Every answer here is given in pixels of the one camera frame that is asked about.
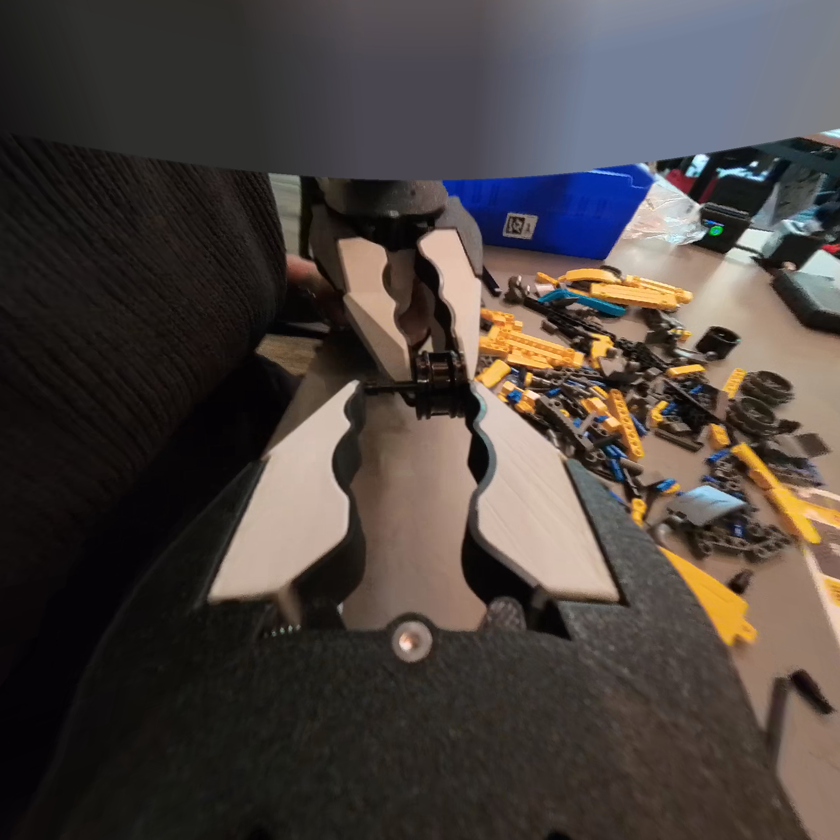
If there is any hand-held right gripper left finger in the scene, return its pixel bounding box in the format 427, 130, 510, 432
207, 379, 366, 631

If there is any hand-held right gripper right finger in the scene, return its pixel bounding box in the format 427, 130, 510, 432
463, 382, 623, 632

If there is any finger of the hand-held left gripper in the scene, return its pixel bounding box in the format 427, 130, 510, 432
415, 226, 484, 383
336, 236, 417, 385

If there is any person's left hand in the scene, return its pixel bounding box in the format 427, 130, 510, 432
285, 255, 435, 349

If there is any yellow toy beam assembly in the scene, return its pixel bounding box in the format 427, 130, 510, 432
479, 308, 585, 368

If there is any blue curved toy beam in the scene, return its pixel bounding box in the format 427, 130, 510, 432
538, 289, 627, 319

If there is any blue plastic bin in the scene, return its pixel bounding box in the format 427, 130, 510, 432
443, 164, 654, 260

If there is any pile of toy building pieces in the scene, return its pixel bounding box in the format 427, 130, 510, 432
476, 266, 828, 565

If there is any grey toy panel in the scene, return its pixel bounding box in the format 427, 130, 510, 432
669, 486, 749, 526

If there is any yellow toy panel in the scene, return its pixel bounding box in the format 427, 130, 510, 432
658, 546, 757, 647

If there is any clear plastic bag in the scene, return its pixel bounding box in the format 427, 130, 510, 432
620, 177, 706, 247

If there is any black toy tyre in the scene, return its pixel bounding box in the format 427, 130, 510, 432
725, 397, 785, 437
738, 371, 795, 404

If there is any black toy wheel rim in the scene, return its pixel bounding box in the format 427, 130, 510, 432
694, 326, 741, 361

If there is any person's black knit sweater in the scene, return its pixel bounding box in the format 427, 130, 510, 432
0, 134, 309, 834

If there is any black device with green light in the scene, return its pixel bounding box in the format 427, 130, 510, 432
696, 202, 752, 253

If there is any yellow printed sticker sheet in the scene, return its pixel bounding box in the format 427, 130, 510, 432
797, 486, 840, 651

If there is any black T-shaped toy piece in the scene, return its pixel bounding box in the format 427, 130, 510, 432
763, 668, 836, 772

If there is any black case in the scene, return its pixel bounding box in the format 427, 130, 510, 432
771, 266, 840, 332

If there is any long yellow toy frame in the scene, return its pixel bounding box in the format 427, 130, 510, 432
563, 268, 694, 312

